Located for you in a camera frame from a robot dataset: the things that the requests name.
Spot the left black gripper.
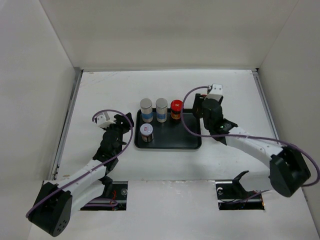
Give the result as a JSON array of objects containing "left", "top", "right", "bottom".
[{"left": 102, "top": 113, "right": 133, "bottom": 155}]

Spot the small dark spice jar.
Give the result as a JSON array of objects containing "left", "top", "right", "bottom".
[{"left": 139, "top": 123, "right": 154, "bottom": 143}]

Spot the red lid chili jar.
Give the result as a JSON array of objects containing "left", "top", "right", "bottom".
[{"left": 170, "top": 99, "right": 183, "bottom": 123}]

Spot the blue label sago bottle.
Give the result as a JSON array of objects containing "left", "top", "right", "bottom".
[
  {"left": 140, "top": 98, "right": 153, "bottom": 123},
  {"left": 155, "top": 98, "right": 168, "bottom": 123}
]

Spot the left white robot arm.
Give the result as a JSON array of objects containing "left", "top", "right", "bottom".
[{"left": 25, "top": 109, "right": 134, "bottom": 237}]

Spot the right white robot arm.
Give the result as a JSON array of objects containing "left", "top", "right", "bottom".
[{"left": 192, "top": 93, "right": 311, "bottom": 198}]

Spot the black rectangular tray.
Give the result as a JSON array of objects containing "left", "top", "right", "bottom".
[{"left": 134, "top": 108, "right": 202, "bottom": 150}]

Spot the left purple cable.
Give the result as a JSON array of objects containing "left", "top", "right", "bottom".
[{"left": 24, "top": 109, "right": 134, "bottom": 220}]

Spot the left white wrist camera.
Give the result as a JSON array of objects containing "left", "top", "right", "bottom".
[{"left": 92, "top": 111, "right": 115, "bottom": 129}]

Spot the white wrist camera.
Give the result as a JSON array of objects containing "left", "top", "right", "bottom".
[
  {"left": 92, "top": 111, "right": 115, "bottom": 129},
  {"left": 205, "top": 84, "right": 223, "bottom": 101}
]

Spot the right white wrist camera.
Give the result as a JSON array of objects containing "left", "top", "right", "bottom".
[{"left": 205, "top": 84, "right": 223, "bottom": 101}]

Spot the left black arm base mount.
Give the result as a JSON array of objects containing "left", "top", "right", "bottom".
[{"left": 80, "top": 176, "right": 129, "bottom": 211}]

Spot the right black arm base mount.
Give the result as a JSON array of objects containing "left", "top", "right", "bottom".
[{"left": 215, "top": 170, "right": 265, "bottom": 211}]

